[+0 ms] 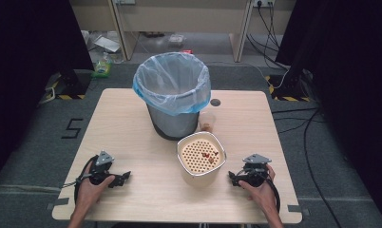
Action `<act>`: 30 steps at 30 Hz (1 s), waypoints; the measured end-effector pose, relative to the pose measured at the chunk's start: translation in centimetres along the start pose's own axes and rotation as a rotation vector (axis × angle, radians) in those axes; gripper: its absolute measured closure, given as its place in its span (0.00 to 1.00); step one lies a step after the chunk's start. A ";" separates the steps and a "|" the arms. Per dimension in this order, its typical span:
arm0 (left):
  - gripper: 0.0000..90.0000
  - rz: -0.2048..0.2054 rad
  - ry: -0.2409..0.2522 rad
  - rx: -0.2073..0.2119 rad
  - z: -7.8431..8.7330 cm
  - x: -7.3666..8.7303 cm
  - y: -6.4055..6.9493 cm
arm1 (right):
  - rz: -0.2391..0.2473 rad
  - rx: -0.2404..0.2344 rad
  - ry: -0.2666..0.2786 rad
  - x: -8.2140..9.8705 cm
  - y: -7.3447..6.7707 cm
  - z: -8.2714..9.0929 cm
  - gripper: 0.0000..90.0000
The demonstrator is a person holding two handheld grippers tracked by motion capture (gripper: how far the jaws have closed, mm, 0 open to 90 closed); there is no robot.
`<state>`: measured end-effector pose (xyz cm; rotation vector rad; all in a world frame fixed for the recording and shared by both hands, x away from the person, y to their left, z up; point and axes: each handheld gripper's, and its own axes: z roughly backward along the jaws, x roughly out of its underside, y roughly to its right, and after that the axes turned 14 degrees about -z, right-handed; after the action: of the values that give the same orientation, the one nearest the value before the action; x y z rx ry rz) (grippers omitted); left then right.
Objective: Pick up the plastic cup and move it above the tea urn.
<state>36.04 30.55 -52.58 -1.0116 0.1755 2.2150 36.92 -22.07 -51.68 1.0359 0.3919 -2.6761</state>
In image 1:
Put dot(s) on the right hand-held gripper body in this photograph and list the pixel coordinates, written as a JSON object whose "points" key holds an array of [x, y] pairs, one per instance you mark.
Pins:
{"points": [[255, 172]]}

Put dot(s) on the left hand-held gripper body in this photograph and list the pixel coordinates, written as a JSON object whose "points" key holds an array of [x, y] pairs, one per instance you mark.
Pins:
{"points": [[100, 172]]}

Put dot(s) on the person's right hand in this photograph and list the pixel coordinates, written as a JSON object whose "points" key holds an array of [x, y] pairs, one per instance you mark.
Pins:
{"points": [[264, 194]]}

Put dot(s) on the person's left hand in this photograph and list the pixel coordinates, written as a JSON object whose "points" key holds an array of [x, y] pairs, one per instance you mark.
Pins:
{"points": [[87, 193]]}

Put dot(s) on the red and brown food scraps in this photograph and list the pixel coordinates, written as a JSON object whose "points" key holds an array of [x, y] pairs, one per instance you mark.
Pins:
{"points": [[208, 156]]}

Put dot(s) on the beige container with perforated strainer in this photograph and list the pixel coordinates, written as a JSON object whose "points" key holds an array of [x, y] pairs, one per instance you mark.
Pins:
{"points": [[200, 158]]}

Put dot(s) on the small clear plastic cup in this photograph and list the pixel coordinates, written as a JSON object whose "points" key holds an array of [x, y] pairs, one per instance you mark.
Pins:
{"points": [[207, 122]]}

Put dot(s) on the grey trash bin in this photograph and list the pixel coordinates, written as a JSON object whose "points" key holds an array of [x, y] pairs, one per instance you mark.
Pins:
{"points": [[173, 125]]}

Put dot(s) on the dark round table grommet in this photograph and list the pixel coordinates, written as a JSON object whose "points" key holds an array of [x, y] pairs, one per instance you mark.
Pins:
{"points": [[215, 102]]}

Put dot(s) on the black stand base hazard tape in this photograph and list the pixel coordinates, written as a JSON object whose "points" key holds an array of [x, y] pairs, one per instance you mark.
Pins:
{"points": [[289, 90], [70, 87]]}

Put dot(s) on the blue plastic bin liner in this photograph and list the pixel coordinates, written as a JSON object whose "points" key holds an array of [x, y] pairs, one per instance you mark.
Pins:
{"points": [[171, 82]]}

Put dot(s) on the green plastic bottle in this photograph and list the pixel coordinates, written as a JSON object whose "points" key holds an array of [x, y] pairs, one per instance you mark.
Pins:
{"points": [[102, 67]]}

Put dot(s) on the dark curtain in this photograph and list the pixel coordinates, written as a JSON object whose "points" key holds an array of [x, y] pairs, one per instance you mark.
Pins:
{"points": [[27, 79], [353, 95]]}

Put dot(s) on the white plastic sheet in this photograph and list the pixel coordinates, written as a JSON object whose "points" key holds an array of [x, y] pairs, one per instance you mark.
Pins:
{"points": [[107, 43]]}

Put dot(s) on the small red object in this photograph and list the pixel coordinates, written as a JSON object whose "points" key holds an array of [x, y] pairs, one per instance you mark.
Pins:
{"points": [[186, 51]]}

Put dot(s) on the beige desk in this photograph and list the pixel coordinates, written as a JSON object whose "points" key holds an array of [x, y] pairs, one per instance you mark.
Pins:
{"points": [[186, 19]]}

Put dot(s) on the white wall socket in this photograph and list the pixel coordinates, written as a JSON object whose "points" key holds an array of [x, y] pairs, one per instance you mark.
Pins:
{"points": [[263, 3]]}

